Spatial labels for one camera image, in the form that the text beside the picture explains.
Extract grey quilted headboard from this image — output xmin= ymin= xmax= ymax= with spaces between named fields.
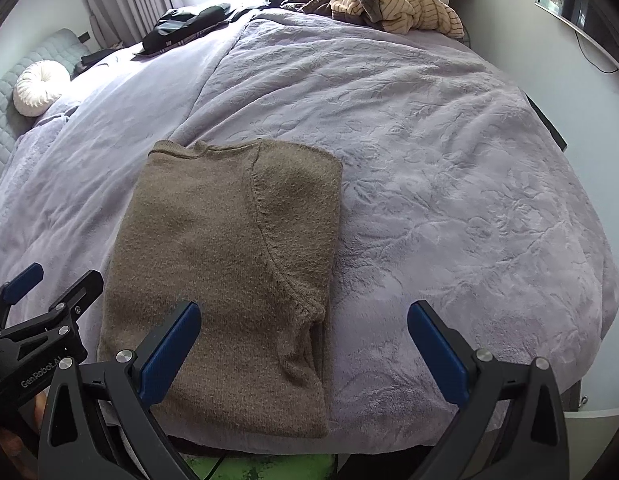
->
xmin=0 ymin=28 xmax=90 ymax=196

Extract beige striped garment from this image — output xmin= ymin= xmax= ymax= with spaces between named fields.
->
xmin=329 ymin=0 xmax=465 ymax=38

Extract brown knitted sweater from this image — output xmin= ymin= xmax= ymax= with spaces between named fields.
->
xmin=97 ymin=139 xmax=343 ymax=439

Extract wall-mounted monitor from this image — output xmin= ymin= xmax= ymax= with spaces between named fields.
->
xmin=534 ymin=0 xmax=619 ymax=73

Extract lavender embossed blanket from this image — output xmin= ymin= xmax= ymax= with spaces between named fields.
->
xmin=167 ymin=10 xmax=619 ymax=453

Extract white round cushion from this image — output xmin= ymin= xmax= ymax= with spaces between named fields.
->
xmin=14 ymin=60 xmax=71 ymax=117

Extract black cable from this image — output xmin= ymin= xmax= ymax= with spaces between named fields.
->
xmin=577 ymin=35 xmax=619 ymax=75

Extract black garment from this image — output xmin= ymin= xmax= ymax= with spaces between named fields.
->
xmin=72 ymin=47 xmax=120 ymax=73
xmin=224 ymin=0 xmax=290 ymax=23

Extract dark brown garment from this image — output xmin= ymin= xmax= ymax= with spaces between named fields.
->
xmin=282 ymin=0 xmax=385 ymax=23

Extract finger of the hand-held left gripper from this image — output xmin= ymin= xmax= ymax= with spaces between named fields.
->
xmin=0 ymin=262 xmax=44 ymax=333
xmin=46 ymin=270 xmax=105 ymax=335

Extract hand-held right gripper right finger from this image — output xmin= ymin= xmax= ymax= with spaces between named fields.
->
xmin=407 ymin=300 xmax=570 ymax=480

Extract white cabinet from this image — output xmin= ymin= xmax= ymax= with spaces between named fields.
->
xmin=562 ymin=407 xmax=619 ymax=480

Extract grey curtain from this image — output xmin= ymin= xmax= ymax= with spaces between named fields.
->
xmin=72 ymin=0 xmax=183 ymax=53

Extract folded black clothes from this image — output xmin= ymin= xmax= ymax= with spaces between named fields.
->
xmin=141 ymin=4 xmax=233 ymax=56

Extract black flat panel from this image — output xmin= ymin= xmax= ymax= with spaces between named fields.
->
xmin=524 ymin=92 xmax=569 ymax=152

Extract green patterned mat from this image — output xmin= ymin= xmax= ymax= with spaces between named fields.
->
xmin=182 ymin=452 xmax=340 ymax=480

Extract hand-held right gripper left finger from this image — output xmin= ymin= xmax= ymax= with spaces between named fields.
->
xmin=38 ymin=301 xmax=203 ymax=480

